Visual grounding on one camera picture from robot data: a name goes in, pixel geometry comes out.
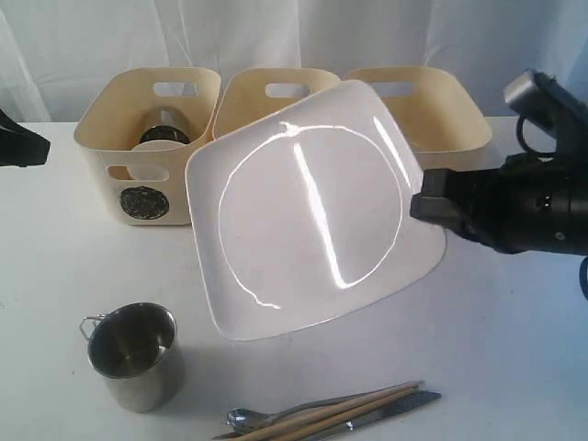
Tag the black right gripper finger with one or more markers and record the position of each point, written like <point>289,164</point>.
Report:
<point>445,198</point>

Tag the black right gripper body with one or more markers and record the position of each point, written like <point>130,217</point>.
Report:
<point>526,205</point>

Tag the white square plate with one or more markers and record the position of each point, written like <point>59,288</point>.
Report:
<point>304,215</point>

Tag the steel tumbler cup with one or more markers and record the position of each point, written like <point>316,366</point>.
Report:
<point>164,123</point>

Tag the white plastic bowl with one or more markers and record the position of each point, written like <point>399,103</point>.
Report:
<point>157,161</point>

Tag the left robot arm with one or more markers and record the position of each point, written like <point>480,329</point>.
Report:
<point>21,147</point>

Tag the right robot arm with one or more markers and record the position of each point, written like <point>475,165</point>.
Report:
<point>559,132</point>

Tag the cream bin square mark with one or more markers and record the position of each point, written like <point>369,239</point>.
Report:
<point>438,117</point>

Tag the steel table knife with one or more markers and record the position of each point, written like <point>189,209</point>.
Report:
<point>402,405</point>

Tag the lower wooden chopstick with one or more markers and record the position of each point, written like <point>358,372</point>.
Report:
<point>314,428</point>

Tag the wooden chopstick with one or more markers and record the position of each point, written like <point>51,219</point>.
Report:
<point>314,428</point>
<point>314,416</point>

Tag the upper wooden chopstick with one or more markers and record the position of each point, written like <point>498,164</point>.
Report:
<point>314,416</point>

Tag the steel spoon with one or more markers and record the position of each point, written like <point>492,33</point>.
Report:
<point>244,421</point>

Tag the cream bin circle mark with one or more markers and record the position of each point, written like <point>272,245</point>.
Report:
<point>144,182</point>

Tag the steel mug wire handle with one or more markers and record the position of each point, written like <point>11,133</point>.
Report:
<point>135,350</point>

